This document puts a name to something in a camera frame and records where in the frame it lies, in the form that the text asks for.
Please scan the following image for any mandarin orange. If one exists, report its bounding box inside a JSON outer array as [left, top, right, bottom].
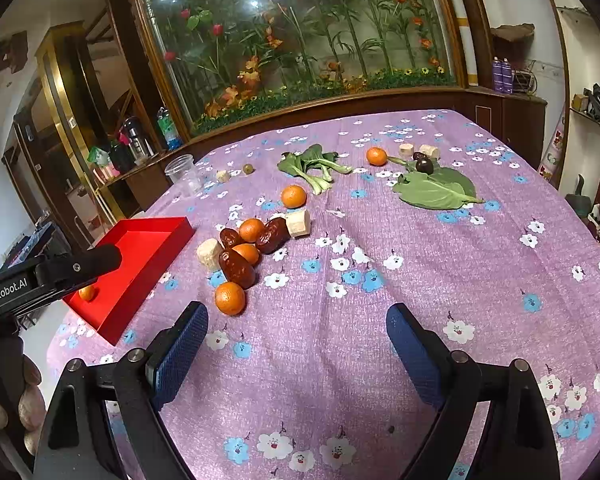
[[214, 282, 246, 316]]

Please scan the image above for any black thermos jug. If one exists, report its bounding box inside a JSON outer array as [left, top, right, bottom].
[[122, 116, 152, 165]]

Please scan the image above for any green label water bottle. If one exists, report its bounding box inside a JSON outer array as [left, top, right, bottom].
[[157, 106, 183, 151]]

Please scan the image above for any small white piece near cup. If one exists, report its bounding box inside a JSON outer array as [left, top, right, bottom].
[[216, 170, 230, 183]]

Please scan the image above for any white sugarcane piece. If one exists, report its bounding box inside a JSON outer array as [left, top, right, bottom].
[[196, 238, 223, 272], [286, 209, 311, 238]]

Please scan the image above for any red tray box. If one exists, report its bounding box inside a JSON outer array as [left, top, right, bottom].
[[64, 217, 194, 346]]

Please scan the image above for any purple floral tablecloth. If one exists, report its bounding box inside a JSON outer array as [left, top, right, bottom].
[[47, 110, 600, 479]]

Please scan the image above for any clear plastic cup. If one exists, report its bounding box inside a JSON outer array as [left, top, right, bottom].
[[164, 154, 204, 196]]

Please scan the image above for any long red date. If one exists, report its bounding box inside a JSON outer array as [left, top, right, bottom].
[[219, 248, 257, 289]]

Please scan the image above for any white gloved left hand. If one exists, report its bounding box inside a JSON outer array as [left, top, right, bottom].
[[0, 353, 48, 456]]

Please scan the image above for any large green leaf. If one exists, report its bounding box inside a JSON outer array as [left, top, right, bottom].
[[388, 152, 484, 210]]

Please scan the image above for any small red date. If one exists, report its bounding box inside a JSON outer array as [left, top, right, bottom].
[[219, 228, 245, 249]]

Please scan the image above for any dark fruit on leaf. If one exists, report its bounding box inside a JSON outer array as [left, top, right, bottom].
[[415, 158, 434, 174]]

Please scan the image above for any bok choy stalk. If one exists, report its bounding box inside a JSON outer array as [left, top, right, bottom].
[[277, 144, 353, 195]]

